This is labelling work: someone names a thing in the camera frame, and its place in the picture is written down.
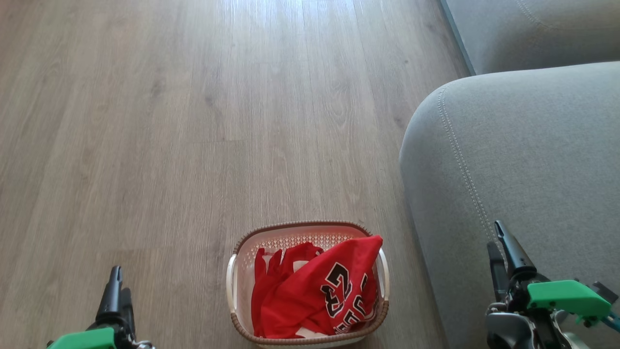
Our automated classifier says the red Bulls basketball jersey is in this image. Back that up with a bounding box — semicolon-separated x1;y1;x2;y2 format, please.
251;235;384;339

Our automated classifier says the green and grey right gripper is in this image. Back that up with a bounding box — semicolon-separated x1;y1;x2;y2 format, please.
486;221;612;349

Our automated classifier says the grey fabric sofa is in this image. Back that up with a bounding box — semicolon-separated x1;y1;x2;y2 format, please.
400;0;620;349

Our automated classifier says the cream woven-rim laundry basket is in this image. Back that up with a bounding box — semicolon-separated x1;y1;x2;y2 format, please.
226;221;390;349

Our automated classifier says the green and grey left gripper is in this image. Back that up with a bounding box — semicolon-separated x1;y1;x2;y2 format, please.
47;266;155;349

